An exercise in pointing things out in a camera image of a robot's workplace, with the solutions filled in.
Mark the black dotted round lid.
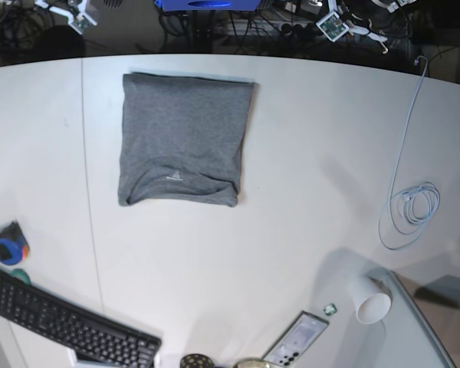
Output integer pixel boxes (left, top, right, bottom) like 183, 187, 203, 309
179, 353, 215, 368

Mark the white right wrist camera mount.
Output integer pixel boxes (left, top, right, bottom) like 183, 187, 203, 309
34, 0, 99, 35

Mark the black computer keyboard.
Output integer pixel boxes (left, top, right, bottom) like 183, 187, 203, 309
0, 269, 162, 367

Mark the small green white packet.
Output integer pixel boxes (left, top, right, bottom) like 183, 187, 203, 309
323, 303, 337, 317

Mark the olive round container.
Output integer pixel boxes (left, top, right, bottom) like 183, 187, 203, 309
233, 358, 270, 368

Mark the grey t-shirt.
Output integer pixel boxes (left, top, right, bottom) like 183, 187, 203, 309
118, 73, 255, 207

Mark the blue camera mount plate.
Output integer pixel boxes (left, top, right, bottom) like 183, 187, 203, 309
155, 0, 261, 12

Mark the white paper cup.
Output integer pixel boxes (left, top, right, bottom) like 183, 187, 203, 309
349, 276, 392, 325

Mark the glass side table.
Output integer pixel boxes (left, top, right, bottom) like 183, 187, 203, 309
355, 269, 460, 367

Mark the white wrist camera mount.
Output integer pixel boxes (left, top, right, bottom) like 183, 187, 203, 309
34, 0, 99, 35
316, 1, 389, 54

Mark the white coiled charging cable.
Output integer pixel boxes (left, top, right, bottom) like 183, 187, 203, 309
378, 55, 442, 251

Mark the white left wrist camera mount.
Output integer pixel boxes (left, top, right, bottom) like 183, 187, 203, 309
316, 1, 389, 54

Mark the blue black tape measure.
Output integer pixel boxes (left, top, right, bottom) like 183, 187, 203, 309
0, 222, 30, 266

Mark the green tape roll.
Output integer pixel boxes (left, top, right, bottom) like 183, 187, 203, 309
10, 268, 31, 285

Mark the black power strip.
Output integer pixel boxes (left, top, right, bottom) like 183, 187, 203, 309
280, 23, 317, 40

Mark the smartphone with clear case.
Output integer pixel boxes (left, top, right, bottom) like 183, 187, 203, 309
262, 311, 329, 367

